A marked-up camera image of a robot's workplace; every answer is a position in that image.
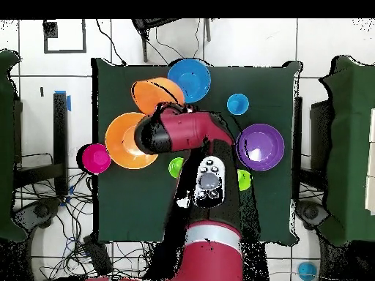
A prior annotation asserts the white box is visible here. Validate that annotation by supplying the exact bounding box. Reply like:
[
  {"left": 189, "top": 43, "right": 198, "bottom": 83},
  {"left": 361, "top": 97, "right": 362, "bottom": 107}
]
[{"left": 364, "top": 108, "right": 375, "bottom": 216}]

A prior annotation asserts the orange bowl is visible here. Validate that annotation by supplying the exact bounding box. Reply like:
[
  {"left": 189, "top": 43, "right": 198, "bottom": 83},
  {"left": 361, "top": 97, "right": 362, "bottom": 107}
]
[
  {"left": 130, "top": 77, "right": 186, "bottom": 116},
  {"left": 104, "top": 111, "right": 160, "bottom": 170}
]

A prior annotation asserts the black power adapter box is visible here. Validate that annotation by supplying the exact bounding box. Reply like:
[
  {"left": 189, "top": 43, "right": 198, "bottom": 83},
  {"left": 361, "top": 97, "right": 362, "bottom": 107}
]
[{"left": 82, "top": 235, "right": 114, "bottom": 278}]

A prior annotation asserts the purple bowl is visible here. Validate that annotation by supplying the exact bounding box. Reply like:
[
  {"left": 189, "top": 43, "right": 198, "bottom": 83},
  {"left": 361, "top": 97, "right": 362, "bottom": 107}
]
[{"left": 235, "top": 123, "right": 286, "bottom": 172}]

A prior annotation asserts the black camera tripod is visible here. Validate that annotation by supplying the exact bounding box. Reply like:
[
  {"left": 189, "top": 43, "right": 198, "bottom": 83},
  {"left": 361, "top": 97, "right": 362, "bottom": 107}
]
[{"left": 131, "top": 18, "right": 212, "bottom": 64}]

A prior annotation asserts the black floor cable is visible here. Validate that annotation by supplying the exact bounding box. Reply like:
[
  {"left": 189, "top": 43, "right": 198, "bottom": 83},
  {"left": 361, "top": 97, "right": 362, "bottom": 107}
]
[{"left": 95, "top": 18, "right": 128, "bottom": 66}]

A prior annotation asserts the green cup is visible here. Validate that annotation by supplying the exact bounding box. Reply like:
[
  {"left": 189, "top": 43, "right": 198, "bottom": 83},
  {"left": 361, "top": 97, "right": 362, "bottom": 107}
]
[{"left": 168, "top": 157, "right": 185, "bottom": 179}]

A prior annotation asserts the blue bowl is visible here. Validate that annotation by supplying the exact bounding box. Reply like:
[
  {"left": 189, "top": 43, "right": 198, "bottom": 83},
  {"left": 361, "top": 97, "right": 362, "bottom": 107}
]
[{"left": 167, "top": 58, "right": 212, "bottom": 104}]

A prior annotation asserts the blue cup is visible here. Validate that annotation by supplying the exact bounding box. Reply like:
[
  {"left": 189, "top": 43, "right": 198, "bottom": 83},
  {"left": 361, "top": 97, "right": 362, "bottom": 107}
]
[
  {"left": 297, "top": 261, "right": 319, "bottom": 281},
  {"left": 226, "top": 93, "right": 250, "bottom": 116}
]

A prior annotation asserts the tangle of cables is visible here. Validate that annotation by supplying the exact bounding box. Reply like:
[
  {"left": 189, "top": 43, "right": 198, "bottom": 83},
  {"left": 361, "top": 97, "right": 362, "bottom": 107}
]
[{"left": 17, "top": 169, "right": 156, "bottom": 281}]

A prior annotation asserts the grey pedestal foot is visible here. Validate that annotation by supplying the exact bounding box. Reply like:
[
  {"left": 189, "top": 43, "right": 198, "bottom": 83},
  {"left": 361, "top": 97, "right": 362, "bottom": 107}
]
[
  {"left": 295, "top": 200, "right": 330, "bottom": 231},
  {"left": 12, "top": 198, "right": 62, "bottom": 232}
]

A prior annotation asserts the green cloth covered table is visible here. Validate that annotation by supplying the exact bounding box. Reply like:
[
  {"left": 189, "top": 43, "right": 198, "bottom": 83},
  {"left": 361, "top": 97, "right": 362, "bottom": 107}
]
[
  {"left": 317, "top": 55, "right": 375, "bottom": 247},
  {"left": 0, "top": 49, "right": 29, "bottom": 244}
]

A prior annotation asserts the yellow-green cup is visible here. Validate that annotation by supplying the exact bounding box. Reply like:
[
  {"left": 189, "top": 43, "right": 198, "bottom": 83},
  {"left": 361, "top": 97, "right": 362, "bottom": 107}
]
[{"left": 237, "top": 168, "right": 253, "bottom": 192}]

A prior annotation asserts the red bowl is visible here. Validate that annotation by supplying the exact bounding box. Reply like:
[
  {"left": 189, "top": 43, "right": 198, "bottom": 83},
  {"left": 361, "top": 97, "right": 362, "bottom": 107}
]
[{"left": 81, "top": 143, "right": 112, "bottom": 176}]

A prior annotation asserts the dark green table cloth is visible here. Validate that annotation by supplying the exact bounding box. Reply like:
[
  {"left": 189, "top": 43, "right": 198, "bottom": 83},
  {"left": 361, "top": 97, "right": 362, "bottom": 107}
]
[{"left": 90, "top": 58, "right": 302, "bottom": 244}]

